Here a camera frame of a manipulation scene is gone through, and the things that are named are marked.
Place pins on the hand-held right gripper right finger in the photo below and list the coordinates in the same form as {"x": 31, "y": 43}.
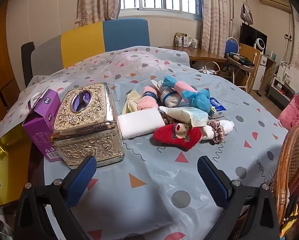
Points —
{"x": 212, "y": 182}

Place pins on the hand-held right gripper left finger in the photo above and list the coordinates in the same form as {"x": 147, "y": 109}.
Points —
{"x": 80, "y": 180}

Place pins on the blue tissue packet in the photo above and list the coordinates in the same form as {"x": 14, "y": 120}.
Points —
{"x": 218, "y": 105}

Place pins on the cream gauze roll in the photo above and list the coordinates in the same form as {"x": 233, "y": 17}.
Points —
{"x": 130, "y": 102}

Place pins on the gold foil bag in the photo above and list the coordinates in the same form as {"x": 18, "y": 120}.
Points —
{"x": 7, "y": 167}

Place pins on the pink satin scrunchie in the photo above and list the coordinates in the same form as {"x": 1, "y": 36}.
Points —
{"x": 215, "y": 135}

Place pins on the embossed gold tissue box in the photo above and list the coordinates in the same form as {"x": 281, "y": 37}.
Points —
{"x": 89, "y": 130}

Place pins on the white knit sock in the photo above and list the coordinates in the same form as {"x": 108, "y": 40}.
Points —
{"x": 227, "y": 126}

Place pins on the red plush heart with bear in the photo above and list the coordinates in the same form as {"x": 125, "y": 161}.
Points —
{"x": 169, "y": 136}

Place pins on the purple carton box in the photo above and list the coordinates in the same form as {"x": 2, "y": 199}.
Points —
{"x": 39, "y": 132}

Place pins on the patterned plastic tablecloth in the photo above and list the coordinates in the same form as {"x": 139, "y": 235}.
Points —
{"x": 152, "y": 155}

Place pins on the white plastic tissue packet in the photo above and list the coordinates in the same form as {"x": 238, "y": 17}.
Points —
{"x": 189, "y": 116}

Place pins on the brown ruffled scrunchie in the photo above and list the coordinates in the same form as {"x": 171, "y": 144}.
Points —
{"x": 168, "y": 121}

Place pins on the rattan chair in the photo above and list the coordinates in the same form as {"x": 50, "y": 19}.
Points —
{"x": 284, "y": 155}

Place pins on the blue and pink plush toy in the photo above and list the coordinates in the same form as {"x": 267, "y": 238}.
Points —
{"x": 199, "y": 102}

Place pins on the white sponge block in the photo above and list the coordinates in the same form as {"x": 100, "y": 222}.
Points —
{"x": 139, "y": 123}

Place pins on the white knit glove blue band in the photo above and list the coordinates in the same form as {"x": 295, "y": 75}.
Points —
{"x": 169, "y": 97}

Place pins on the pink fuzzy sock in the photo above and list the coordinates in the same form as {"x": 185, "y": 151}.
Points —
{"x": 145, "y": 102}

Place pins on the pink blanket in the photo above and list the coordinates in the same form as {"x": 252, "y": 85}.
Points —
{"x": 294, "y": 112}

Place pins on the grey media stand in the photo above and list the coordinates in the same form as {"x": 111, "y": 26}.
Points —
{"x": 279, "y": 92}

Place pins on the white small cabinet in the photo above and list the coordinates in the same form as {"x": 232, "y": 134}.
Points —
{"x": 260, "y": 72}

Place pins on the wooden wardrobe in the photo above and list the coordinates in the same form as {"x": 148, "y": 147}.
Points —
{"x": 2, "y": 67}

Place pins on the black hair tool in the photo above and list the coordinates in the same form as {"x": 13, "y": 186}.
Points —
{"x": 240, "y": 59}

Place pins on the wooden desk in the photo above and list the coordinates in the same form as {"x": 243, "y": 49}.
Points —
{"x": 202, "y": 53}

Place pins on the wooden cabinet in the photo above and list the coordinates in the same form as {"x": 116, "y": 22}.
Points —
{"x": 249, "y": 52}

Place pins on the blue folding chair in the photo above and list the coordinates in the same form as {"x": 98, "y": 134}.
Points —
{"x": 230, "y": 47}

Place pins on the grey yellow blue chair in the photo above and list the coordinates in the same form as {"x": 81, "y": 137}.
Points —
{"x": 84, "y": 42}

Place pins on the clear desk organizer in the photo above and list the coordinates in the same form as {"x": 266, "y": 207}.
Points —
{"x": 187, "y": 41}

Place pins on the white round fan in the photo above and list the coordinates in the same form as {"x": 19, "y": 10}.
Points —
{"x": 259, "y": 45}

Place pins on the black monitor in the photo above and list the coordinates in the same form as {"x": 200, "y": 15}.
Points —
{"x": 249, "y": 36}

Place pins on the beige pleated curtain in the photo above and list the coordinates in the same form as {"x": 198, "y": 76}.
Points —
{"x": 214, "y": 17}

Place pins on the white pole stand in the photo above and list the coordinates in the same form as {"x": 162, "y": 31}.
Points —
{"x": 232, "y": 10}

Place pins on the beige starfish print curtain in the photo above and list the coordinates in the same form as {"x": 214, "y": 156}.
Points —
{"x": 97, "y": 0}

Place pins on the beige air conditioner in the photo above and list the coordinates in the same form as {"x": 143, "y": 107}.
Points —
{"x": 274, "y": 1}

